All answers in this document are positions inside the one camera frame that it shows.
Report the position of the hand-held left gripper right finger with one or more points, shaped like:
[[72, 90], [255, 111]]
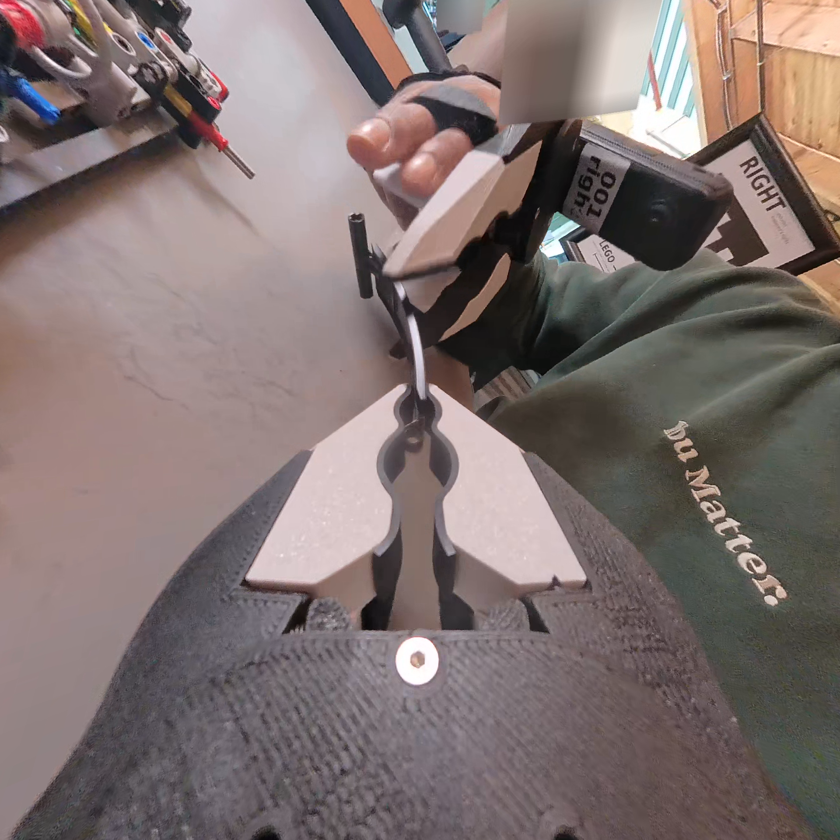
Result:
[[512, 512]]

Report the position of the person's right hand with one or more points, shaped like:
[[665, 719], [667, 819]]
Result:
[[426, 167]]

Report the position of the small framed sign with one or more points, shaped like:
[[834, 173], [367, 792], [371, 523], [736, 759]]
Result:
[[607, 253]]

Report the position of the black framed sign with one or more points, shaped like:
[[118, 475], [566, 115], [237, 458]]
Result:
[[768, 197]]

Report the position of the lego car chassis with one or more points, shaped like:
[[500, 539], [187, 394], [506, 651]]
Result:
[[111, 79]]

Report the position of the long background table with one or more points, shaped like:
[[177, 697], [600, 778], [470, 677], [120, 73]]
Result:
[[367, 39]]

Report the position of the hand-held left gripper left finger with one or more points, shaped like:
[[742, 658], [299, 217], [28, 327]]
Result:
[[328, 512]]

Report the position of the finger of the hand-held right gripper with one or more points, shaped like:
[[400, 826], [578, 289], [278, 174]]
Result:
[[453, 216], [482, 289]]

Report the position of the person's right forearm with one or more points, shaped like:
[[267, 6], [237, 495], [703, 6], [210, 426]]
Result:
[[499, 341]]

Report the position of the black curved lego panel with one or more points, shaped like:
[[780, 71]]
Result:
[[420, 354]]

